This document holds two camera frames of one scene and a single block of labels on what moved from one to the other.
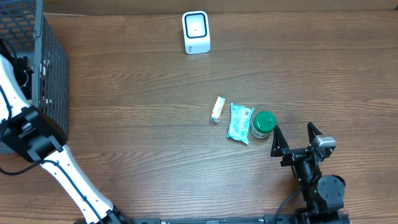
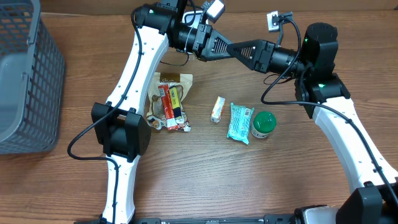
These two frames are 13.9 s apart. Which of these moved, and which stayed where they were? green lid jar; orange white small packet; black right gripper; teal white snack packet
Moved: black right gripper
Stayed: teal white snack packet; green lid jar; orange white small packet
